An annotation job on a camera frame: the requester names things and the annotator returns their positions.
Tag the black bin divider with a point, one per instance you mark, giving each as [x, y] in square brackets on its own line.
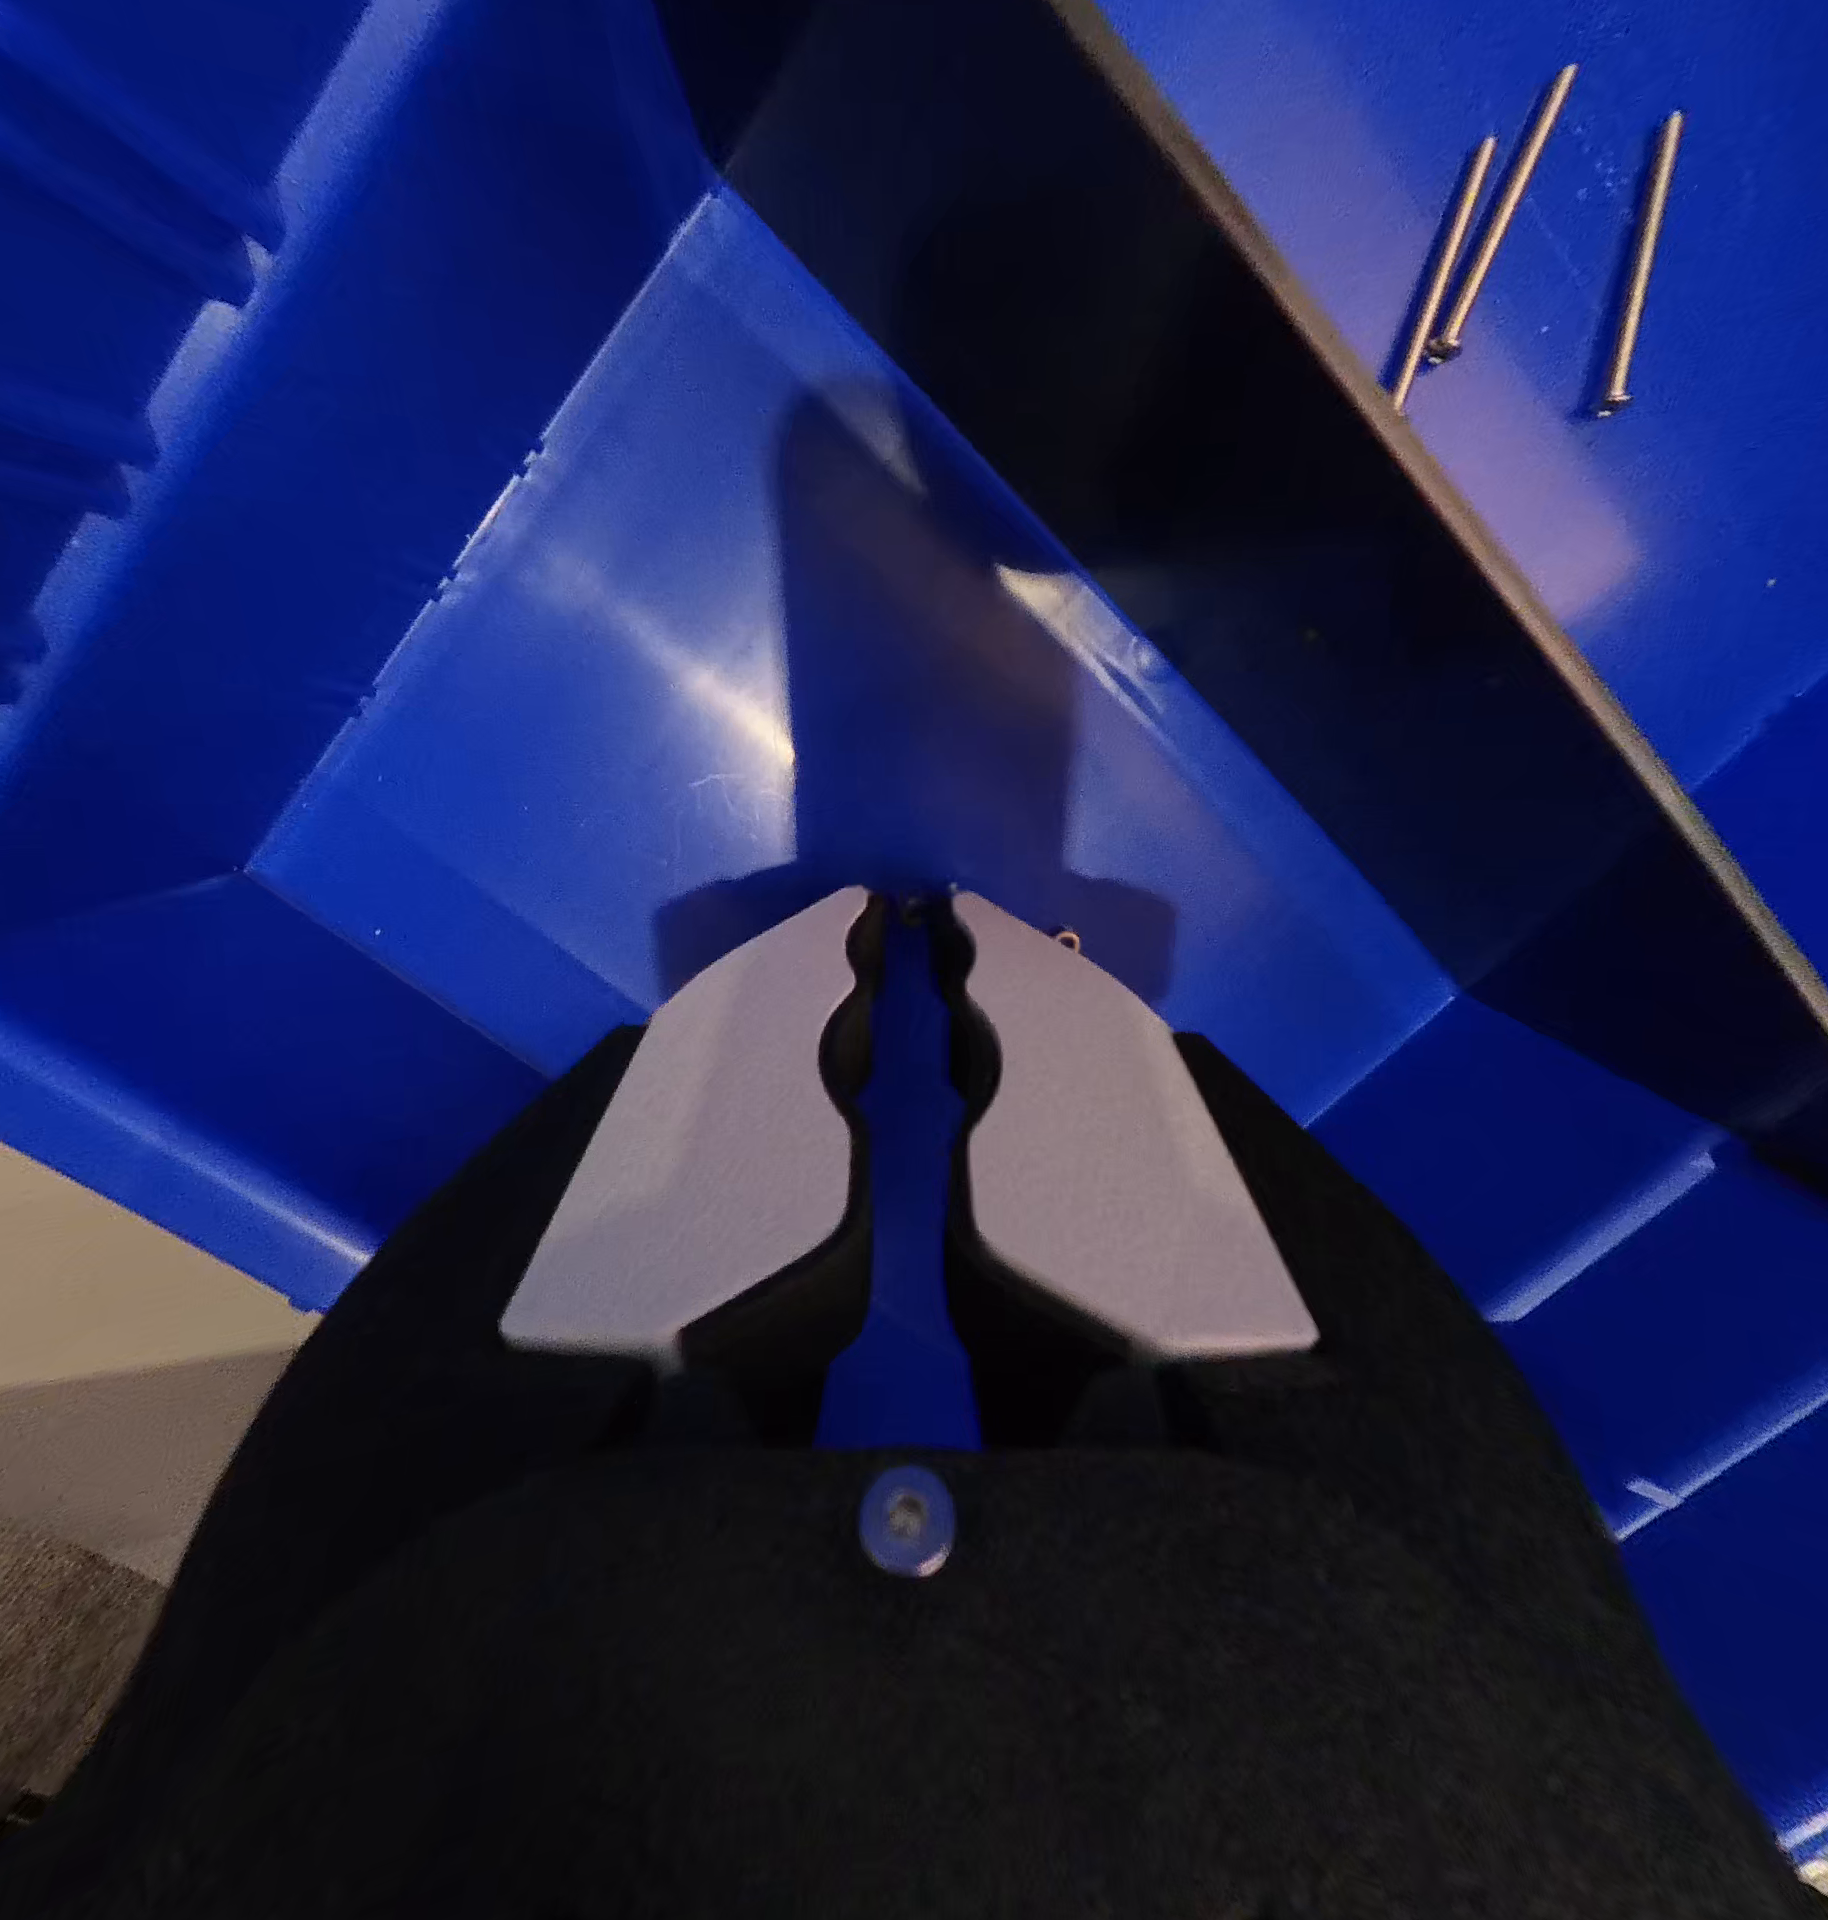
[1153, 375]

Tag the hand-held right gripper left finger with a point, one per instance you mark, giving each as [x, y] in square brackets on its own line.
[687, 1171]

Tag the blue bin with black divider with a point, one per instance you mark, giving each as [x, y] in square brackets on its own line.
[477, 751]

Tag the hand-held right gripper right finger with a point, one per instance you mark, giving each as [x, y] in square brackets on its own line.
[1123, 1171]

